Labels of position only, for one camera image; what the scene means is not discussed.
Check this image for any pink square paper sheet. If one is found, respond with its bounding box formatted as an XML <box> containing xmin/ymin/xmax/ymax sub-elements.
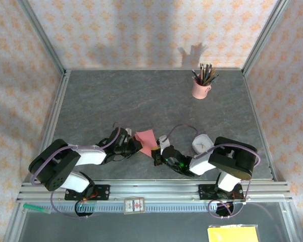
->
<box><xmin>135</xmin><ymin>130</ymin><xmax>158</xmax><ymax>158</ymax></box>

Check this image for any small playing card box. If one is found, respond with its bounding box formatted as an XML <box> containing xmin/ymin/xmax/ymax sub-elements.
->
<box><xmin>123</xmin><ymin>197</ymin><xmax>145</xmax><ymax>215</ymax></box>

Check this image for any pink pencil cup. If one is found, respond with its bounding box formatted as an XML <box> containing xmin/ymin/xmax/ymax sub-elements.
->
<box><xmin>191</xmin><ymin>80</ymin><xmax>213</xmax><ymax>100</ymax></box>

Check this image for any yellow paper pack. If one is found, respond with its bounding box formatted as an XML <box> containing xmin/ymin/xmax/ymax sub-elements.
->
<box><xmin>207</xmin><ymin>225</ymin><xmax>260</xmax><ymax>242</ymax></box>

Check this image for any yellow colored pencil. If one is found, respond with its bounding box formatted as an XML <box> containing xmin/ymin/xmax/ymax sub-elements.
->
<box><xmin>205</xmin><ymin>67</ymin><xmax>217</xmax><ymax>85</ymax></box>

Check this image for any green marker pen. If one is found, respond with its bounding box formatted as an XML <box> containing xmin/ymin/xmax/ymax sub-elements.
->
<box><xmin>22</xmin><ymin>203</ymin><xmax>52</xmax><ymax>215</ymax></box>

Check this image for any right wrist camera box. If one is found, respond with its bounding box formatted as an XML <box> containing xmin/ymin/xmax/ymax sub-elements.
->
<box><xmin>158</xmin><ymin>135</ymin><xmax>171</xmax><ymax>154</ymax></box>

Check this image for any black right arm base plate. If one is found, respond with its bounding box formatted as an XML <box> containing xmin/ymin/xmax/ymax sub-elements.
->
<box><xmin>198</xmin><ymin>183</ymin><xmax>244</xmax><ymax>202</ymax></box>

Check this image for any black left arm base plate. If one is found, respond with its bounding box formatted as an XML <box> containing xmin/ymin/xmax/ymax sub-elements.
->
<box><xmin>64</xmin><ymin>184</ymin><xmax>111</xmax><ymax>202</ymax></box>

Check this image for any grey slotted cable duct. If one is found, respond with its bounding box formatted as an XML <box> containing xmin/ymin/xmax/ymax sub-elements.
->
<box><xmin>45</xmin><ymin>203</ymin><xmax>244</xmax><ymax>214</ymax></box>

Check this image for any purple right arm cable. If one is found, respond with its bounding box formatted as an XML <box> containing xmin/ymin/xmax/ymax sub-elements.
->
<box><xmin>164</xmin><ymin>124</ymin><xmax>262</xmax><ymax>219</ymax></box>

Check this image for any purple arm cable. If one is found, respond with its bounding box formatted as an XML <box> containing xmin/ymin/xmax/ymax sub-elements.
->
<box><xmin>164</xmin><ymin>124</ymin><xmax>262</xmax><ymax>219</ymax></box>
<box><xmin>30</xmin><ymin>123</ymin><xmax>122</xmax><ymax>220</ymax></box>

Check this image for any aluminium table side rail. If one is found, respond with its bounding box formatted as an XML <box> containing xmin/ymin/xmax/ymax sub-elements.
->
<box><xmin>241</xmin><ymin>70</ymin><xmax>279</xmax><ymax>183</ymax></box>
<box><xmin>29</xmin><ymin>70</ymin><xmax>72</xmax><ymax>183</ymax></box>

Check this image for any thin aluminium table rail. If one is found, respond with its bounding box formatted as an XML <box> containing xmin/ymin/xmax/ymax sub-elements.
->
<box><xmin>65</xmin><ymin>67</ymin><xmax>243</xmax><ymax>72</ymax></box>

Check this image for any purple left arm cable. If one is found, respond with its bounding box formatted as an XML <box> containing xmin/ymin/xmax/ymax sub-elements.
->
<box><xmin>30</xmin><ymin>123</ymin><xmax>122</xmax><ymax>220</ymax></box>

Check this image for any lower aluminium frame bar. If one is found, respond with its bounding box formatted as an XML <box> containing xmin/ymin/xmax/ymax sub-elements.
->
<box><xmin>279</xmin><ymin>201</ymin><xmax>301</xmax><ymax>242</ymax></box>
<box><xmin>2</xmin><ymin>201</ymin><xmax>28</xmax><ymax>242</ymax></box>

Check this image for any aluminium frame post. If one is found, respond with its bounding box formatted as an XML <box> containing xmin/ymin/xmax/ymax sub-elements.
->
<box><xmin>16</xmin><ymin>0</ymin><xmax>68</xmax><ymax>76</ymax></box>
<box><xmin>241</xmin><ymin>0</ymin><xmax>291</xmax><ymax>76</ymax></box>

